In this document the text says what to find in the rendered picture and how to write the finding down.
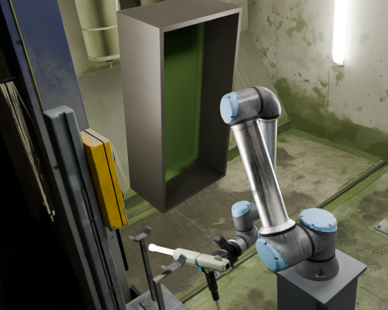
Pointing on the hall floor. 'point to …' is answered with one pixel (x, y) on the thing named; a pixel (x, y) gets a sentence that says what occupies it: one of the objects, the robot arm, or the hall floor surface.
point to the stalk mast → (84, 204)
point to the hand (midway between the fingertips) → (205, 267)
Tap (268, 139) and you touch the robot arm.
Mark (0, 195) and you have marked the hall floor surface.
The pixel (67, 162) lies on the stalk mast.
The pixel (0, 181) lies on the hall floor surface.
